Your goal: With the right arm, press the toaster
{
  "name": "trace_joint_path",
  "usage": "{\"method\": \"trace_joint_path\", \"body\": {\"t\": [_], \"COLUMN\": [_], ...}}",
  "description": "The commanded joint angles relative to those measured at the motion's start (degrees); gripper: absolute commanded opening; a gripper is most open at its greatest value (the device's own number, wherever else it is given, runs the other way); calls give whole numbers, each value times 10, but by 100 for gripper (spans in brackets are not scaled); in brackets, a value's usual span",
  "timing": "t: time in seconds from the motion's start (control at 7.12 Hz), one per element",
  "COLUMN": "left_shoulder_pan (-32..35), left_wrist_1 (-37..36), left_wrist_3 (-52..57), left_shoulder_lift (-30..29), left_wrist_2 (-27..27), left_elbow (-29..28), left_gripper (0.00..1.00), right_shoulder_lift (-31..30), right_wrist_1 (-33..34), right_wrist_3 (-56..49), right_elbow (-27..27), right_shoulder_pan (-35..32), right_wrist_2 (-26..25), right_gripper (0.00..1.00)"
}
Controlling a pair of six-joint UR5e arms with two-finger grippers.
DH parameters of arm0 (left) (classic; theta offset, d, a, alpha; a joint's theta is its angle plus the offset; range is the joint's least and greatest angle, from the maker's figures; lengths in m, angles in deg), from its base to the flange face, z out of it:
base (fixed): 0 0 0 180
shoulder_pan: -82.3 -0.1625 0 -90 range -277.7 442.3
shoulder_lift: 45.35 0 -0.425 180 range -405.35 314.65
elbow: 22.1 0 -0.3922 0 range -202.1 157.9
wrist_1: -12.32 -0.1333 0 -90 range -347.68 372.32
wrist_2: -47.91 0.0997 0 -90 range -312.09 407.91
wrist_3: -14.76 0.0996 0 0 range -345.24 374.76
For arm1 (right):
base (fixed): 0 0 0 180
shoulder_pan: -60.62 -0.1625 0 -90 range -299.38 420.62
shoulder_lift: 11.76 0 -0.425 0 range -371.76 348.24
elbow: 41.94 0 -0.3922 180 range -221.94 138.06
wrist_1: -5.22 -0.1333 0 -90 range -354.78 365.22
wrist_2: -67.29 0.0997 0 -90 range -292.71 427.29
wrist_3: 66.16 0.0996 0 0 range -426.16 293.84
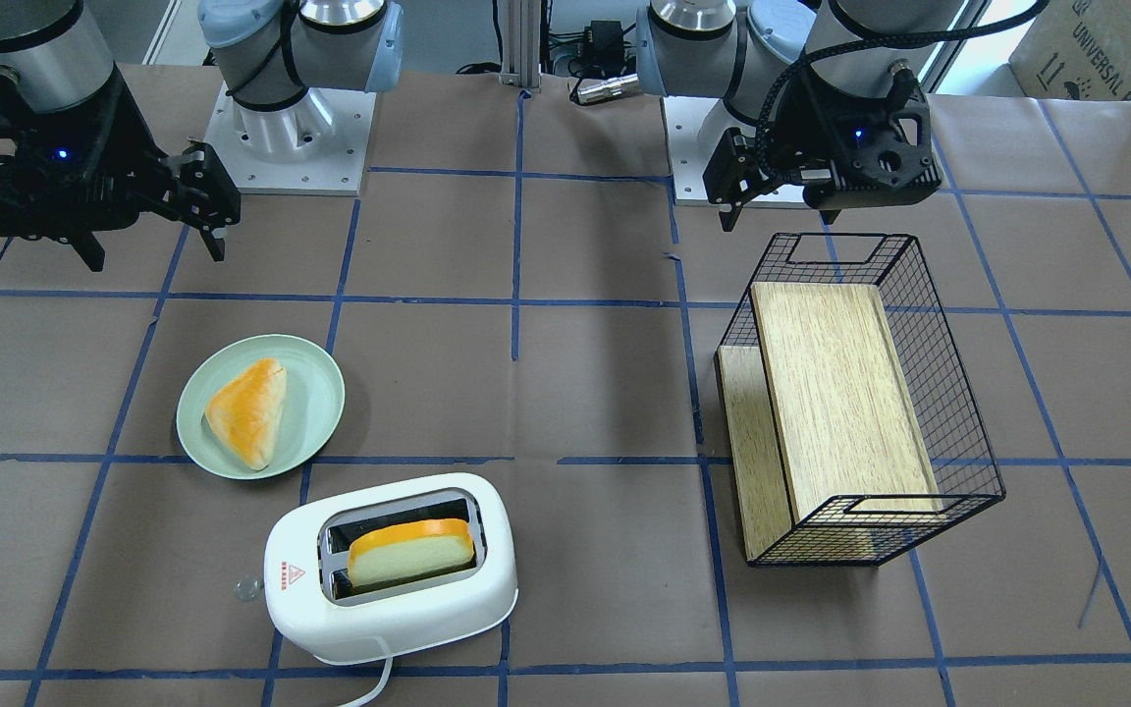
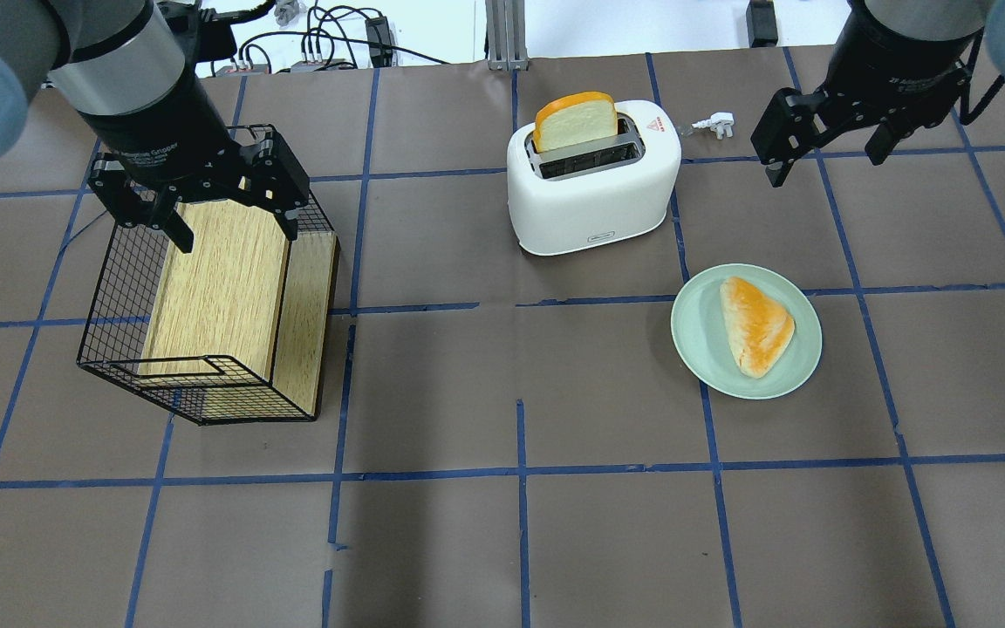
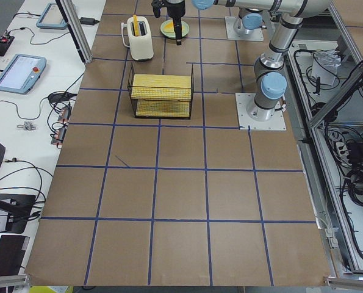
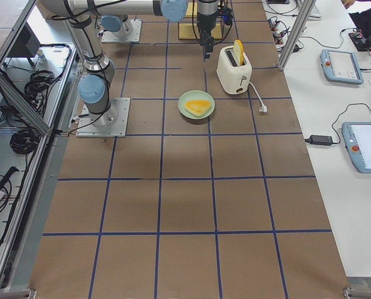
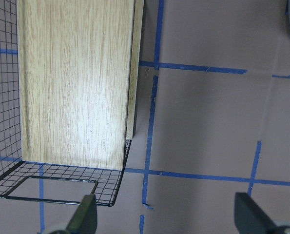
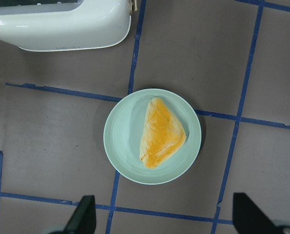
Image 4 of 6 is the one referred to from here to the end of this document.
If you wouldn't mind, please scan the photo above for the black pendant cable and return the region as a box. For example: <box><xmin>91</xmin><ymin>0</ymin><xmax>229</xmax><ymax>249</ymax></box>
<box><xmin>330</xmin><ymin>103</ymin><xmax>371</xmax><ymax>145</ymax></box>

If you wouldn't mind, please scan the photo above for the black electronics box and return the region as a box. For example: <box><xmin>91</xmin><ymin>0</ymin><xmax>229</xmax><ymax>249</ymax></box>
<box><xmin>7</xmin><ymin>23</ymin><xmax>41</xmax><ymax>67</ymax></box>

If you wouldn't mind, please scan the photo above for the white toaster power cord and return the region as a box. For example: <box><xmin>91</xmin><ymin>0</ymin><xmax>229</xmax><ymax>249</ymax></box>
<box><xmin>248</xmin><ymin>82</ymin><xmax>269</xmax><ymax>114</ymax></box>

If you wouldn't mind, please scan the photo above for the blue teach pendant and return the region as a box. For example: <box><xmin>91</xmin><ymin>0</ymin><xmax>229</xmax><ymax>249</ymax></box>
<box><xmin>342</xmin><ymin>122</ymin><xmax>371</xmax><ymax>174</ymax></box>
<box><xmin>320</xmin><ymin>49</ymin><xmax>364</xmax><ymax>85</ymax></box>

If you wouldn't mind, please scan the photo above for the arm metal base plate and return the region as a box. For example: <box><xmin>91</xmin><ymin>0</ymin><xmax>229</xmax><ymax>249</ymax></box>
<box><xmin>75</xmin><ymin>98</ymin><xmax>130</xmax><ymax>138</ymax></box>
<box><xmin>101</xmin><ymin>16</ymin><xmax>142</xmax><ymax>44</ymax></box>

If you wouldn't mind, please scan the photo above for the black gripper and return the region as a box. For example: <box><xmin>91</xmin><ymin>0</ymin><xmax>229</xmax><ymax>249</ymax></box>
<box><xmin>196</xmin><ymin>0</ymin><xmax>218</xmax><ymax>59</ymax></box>

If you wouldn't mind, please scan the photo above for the aluminium frame post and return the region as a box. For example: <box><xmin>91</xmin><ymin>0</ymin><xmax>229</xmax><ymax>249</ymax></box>
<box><xmin>277</xmin><ymin>0</ymin><xmax>315</xmax><ymax>71</ymax></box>

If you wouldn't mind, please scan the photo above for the black power adapter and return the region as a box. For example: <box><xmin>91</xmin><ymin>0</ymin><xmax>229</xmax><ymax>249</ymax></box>
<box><xmin>304</xmin><ymin>135</ymin><xmax>334</xmax><ymax>146</ymax></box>

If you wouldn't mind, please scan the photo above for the yellow toast slice in toaster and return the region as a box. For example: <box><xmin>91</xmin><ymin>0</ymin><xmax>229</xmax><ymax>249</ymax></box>
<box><xmin>233</xmin><ymin>39</ymin><xmax>244</xmax><ymax>66</ymax></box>

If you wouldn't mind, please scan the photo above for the lower blue teach pendant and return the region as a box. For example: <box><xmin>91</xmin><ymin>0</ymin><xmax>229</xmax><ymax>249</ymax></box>
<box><xmin>342</xmin><ymin>122</ymin><xmax>371</xmax><ymax>174</ymax></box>

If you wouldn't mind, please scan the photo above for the wooden shelf with wire basket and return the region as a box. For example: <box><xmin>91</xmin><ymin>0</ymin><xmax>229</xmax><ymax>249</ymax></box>
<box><xmin>178</xmin><ymin>1</ymin><xmax>233</xmax><ymax>45</ymax></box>

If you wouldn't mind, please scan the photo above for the coiled black cable bundle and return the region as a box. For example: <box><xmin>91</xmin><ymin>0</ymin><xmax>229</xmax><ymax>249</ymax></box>
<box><xmin>9</xmin><ymin>128</ymin><xmax>40</xmax><ymax>155</ymax></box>

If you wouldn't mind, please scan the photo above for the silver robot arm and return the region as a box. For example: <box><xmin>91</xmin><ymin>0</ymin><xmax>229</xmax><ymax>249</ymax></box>
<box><xmin>42</xmin><ymin>0</ymin><xmax>188</xmax><ymax>136</ymax></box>
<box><xmin>101</xmin><ymin>1</ymin><xmax>219</xmax><ymax>59</ymax></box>

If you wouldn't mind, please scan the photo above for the aluminium frame rail left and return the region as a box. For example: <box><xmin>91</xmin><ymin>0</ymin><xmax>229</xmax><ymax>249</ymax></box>
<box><xmin>0</xmin><ymin>68</ymin><xmax>52</xmax><ymax>136</ymax></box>

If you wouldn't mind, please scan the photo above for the cream white toaster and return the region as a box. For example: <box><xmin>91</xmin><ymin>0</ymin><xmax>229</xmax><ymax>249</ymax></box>
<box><xmin>216</xmin><ymin>46</ymin><xmax>253</xmax><ymax>95</ymax></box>

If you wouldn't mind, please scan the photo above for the light green plate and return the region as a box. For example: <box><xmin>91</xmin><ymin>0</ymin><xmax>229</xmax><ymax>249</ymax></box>
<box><xmin>178</xmin><ymin>90</ymin><xmax>215</xmax><ymax>120</ymax></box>

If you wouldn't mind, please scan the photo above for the yellow toast slice on plate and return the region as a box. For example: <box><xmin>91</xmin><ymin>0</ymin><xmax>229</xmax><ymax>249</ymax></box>
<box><xmin>185</xmin><ymin>100</ymin><xmax>211</xmax><ymax>116</ymax></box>

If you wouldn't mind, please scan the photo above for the upper blue teach pendant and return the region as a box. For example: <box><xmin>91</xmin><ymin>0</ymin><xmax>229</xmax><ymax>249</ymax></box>
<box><xmin>320</xmin><ymin>49</ymin><xmax>364</xmax><ymax>85</ymax></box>

